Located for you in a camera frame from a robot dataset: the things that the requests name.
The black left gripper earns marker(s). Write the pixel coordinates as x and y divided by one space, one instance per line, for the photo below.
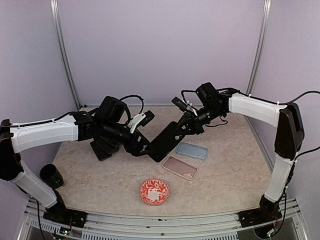
135 150

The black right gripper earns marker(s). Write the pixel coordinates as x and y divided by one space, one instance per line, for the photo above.
194 124

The black phone case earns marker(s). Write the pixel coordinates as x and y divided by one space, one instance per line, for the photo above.
174 127

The black phone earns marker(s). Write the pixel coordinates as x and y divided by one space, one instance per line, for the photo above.
100 154
109 149
165 142

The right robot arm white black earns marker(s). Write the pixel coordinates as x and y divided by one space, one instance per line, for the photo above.
284 117

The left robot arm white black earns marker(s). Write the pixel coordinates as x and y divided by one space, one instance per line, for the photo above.
109 124

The light blue phone case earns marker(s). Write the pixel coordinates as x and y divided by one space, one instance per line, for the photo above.
192 151

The clear pink phone case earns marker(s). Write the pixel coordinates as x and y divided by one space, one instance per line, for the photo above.
180 168

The red white patterned bowl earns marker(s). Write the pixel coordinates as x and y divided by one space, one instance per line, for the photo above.
154 191

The dark green cup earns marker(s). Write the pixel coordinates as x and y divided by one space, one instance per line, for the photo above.
51 176

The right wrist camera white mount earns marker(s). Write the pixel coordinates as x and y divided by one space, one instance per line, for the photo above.
184 106

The front aluminium rail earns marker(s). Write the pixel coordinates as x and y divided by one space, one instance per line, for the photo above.
109 226

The right aluminium frame post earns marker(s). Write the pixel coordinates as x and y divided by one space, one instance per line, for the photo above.
260 45

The aluminium frame post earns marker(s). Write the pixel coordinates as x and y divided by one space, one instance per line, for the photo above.
260 45
54 5

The left aluminium frame post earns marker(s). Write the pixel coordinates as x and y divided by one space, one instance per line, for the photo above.
54 5

